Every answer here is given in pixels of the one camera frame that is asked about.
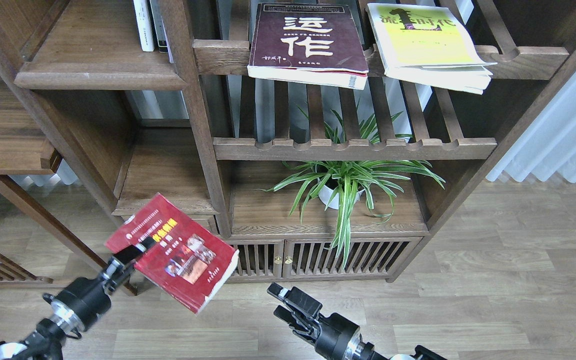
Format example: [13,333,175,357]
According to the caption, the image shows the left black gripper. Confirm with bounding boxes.
[43,237,157,331]

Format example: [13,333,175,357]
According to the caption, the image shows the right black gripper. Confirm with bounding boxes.
[267,282,363,360]

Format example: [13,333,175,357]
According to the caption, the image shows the red cover book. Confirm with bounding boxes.
[105,193,239,313]

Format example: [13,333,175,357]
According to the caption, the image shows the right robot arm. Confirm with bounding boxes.
[253,280,423,360]

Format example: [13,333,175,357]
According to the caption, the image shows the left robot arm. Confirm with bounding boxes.
[0,237,156,360]

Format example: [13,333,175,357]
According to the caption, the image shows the brass cabinet door knobs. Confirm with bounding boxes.
[273,255,294,265]

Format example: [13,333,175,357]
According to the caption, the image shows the white plant pot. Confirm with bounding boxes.
[317,172,366,214]

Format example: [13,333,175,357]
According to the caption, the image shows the dark wooden bookshelf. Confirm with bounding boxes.
[0,0,576,281]

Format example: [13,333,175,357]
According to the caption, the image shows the green spider plant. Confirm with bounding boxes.
[261,102,447,271]

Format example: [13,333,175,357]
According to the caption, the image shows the wooden side furniture left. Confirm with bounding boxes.
[0,76,64,289]

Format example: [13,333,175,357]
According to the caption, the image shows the white upright book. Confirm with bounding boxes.
[132,0,155,52]

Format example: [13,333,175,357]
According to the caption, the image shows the dark upright book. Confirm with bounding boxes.
[150,0,169,53]

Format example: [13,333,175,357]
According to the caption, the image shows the dark red book white characters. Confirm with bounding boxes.
[247,2,369,91]

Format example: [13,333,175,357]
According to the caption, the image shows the yellow green cover book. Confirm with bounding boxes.
[366,3,492,95]

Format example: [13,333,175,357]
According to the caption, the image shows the white curtain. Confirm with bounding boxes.
[486,71,576,183]

